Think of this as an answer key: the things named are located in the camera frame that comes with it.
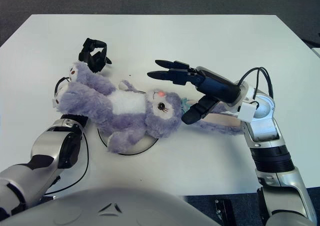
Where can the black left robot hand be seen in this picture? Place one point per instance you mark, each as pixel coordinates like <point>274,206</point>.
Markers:
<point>96,61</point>

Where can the silver robot torso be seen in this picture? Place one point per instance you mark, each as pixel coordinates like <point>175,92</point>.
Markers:
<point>112,206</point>

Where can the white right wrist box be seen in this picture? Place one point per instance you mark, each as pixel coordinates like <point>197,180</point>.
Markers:
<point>247,112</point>

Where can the purple plush bunny doll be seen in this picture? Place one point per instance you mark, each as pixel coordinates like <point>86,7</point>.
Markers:
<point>120,116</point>

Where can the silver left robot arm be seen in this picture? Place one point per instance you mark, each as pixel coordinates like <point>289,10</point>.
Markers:
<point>50,141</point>

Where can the white plate with black rim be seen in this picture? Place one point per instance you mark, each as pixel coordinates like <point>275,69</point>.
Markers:
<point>142,144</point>

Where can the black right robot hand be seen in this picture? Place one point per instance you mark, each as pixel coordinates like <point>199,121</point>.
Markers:
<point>215,86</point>

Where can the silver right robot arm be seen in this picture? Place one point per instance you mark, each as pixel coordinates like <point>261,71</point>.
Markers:
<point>270,148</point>

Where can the black bracket below table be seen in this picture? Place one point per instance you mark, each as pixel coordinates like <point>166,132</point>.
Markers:
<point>225,209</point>

